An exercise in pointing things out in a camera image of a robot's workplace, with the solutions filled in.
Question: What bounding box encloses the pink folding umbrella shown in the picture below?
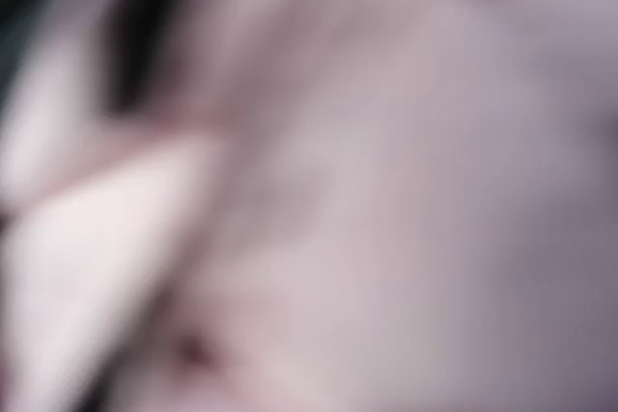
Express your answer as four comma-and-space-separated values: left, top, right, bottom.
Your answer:
0, 0, 618, 412

